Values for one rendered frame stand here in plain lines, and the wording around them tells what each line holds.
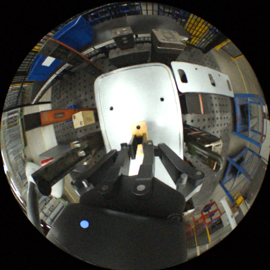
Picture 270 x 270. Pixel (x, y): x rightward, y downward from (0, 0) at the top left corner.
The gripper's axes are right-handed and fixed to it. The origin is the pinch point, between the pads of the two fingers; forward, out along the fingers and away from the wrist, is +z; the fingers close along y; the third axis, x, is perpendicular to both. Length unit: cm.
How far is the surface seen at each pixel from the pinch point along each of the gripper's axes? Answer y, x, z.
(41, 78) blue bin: -37, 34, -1
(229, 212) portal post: 294, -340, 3
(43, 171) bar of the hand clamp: -14.9, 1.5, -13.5
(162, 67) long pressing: 9.0, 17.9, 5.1
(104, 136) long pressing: -9.6, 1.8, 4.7
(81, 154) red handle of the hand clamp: -13.9, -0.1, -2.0
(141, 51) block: 4.8, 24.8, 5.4
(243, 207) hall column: 566, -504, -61
